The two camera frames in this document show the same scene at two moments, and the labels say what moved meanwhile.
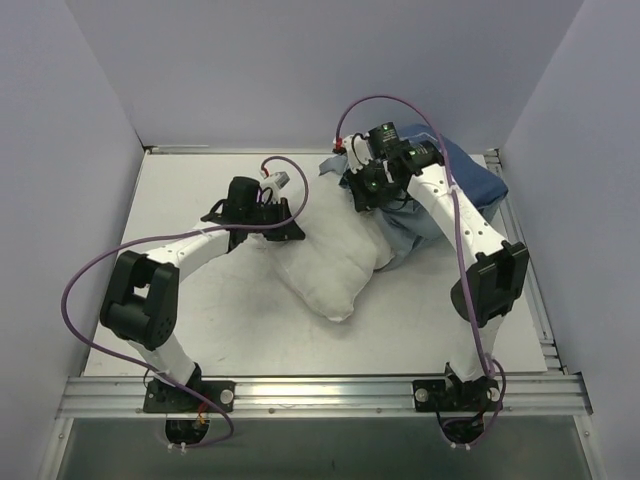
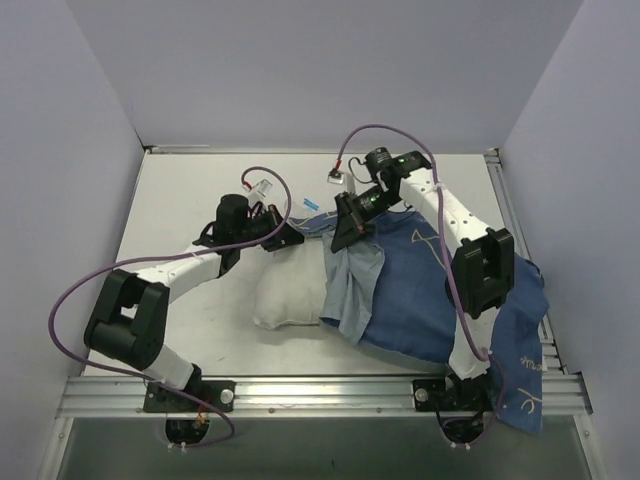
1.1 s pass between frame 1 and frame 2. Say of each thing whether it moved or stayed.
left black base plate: stayed
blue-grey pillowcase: moved
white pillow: moved
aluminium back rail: stayed
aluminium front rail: stayed
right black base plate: stayed
